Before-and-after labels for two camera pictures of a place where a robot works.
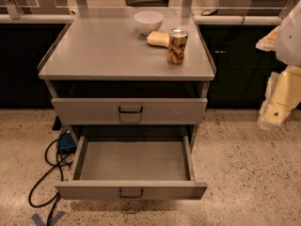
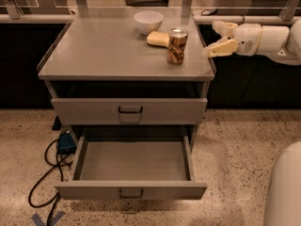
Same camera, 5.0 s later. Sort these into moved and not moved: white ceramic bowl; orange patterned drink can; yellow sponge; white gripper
Moved: white gripper
Not moved: white ceramic bowl; yellow sponge; orange patterned drink can
